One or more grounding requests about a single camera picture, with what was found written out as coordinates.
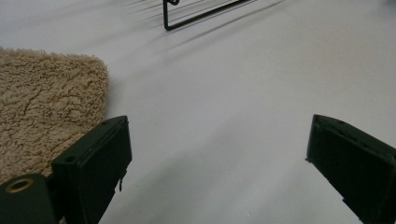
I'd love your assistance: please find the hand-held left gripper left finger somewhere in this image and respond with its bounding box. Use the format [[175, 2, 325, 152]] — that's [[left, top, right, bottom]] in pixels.
[[50, 115, 133, 224]]

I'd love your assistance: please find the black wire rack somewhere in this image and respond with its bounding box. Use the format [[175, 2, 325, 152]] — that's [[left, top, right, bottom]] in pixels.
[[162, 0, 254, 32]]

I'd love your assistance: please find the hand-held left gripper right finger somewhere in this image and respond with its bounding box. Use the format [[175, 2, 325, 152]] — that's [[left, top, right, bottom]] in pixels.
[[305, 114, 396, 224]]

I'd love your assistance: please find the beige fluffy towel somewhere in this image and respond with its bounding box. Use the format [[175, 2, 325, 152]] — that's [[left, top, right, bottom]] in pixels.
[[0, 46, 109, 185]]

